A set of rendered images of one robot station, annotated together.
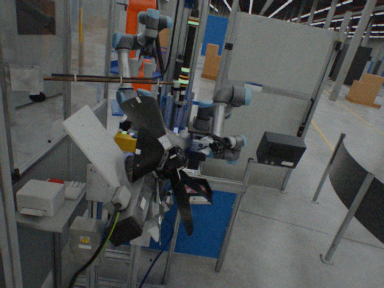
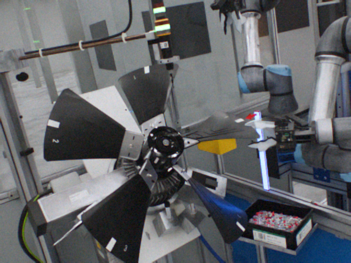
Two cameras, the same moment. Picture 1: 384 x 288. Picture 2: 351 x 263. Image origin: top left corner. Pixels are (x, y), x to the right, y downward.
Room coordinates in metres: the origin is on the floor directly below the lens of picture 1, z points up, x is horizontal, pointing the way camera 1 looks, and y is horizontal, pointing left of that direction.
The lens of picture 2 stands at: (0.66, -0.96, 1.56)
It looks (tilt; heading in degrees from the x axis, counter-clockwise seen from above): 16 degrees down; 62
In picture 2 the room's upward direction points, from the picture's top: 11 degrees counter-clockwise
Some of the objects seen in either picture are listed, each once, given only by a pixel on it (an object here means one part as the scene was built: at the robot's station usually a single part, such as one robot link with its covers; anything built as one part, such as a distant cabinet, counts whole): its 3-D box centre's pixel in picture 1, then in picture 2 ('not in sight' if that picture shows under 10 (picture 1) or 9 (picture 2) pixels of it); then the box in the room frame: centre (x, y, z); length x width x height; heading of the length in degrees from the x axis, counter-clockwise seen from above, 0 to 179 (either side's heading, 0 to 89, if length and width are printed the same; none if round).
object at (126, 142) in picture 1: (128, 142); (215, 140); (1.58, 0.41, 1.02); 0.16 x 0.10 x 0.11; 94
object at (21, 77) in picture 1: (23, 77); (9, 60); (0.84, 0.58, 1.54); 0.10 x 0.07 x 0.09; 129
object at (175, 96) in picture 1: (179, 92); (163, 46); (1.23, 0.10, 1.50); 0.09 x 0.07 x 0.10; 129
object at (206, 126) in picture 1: (202, 122); not in sight; (2.09, -0.05, 1.09); 0.15 x 0.15 x 0.10
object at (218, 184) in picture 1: (182, 178); (289, 205); (1.60, 0.02, 0.82); 0.90 x 0.04 x 0.08; 94
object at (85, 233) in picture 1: (88, 241); (111, 250); (0.99, 0.41, 0.73); 0.15 x 0.09 x 0.22; 94
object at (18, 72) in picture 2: (37, 95); (21, 75); (0.87, 0.55, 1.48); 0.05 x 0.04 x 0.05; 129
